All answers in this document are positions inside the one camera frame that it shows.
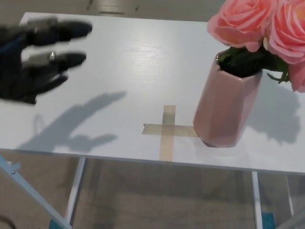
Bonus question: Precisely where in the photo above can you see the teal floor tape piece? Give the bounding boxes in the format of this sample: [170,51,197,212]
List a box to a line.
[260,210,275,229]
[48,213,72,229]

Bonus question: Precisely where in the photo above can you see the short beige masking tape strip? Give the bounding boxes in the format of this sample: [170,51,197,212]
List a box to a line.
[143,123,200,138]

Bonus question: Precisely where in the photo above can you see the pink artificial rose bouquet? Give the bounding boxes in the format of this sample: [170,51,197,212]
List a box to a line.
[206,0,305,93]

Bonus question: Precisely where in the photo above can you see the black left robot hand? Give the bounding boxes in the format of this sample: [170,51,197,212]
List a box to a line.
[0,17,93,105]

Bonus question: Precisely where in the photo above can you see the light blue metal frame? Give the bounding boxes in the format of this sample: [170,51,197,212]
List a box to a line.
[0,154,72,229]

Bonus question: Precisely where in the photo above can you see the white metal table leg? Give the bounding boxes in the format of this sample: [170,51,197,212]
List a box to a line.
[285,175,296,216]
[63,157,87,227]
[252,171,264,229]

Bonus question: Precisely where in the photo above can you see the pink faceted ceramic vase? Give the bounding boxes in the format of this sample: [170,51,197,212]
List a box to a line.
[193,49,263,148]

